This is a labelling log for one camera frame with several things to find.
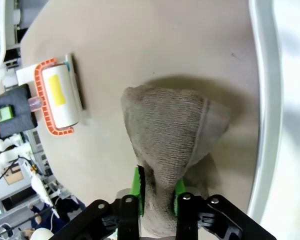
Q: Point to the metal tray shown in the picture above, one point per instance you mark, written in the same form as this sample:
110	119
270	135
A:
277	100

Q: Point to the cyan paper scrap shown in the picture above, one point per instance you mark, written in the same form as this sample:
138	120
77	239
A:
67	67

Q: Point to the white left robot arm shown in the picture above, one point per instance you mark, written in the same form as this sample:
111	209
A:
0	151

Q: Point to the yellow paper scrap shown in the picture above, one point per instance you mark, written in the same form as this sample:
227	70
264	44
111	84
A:
56	90

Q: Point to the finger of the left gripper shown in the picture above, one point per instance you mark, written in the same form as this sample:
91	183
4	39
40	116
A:
3	113

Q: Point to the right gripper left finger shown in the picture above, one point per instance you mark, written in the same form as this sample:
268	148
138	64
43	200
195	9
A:
128	217

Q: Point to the brown cloth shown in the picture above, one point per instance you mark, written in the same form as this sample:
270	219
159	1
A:
165	130

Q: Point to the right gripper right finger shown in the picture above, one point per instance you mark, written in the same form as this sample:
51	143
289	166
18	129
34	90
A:
187	217

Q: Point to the person in dark blue clothes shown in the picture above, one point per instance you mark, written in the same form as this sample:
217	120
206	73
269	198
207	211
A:
55	212

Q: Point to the white folded stand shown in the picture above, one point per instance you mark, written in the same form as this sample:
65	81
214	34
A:
25	76

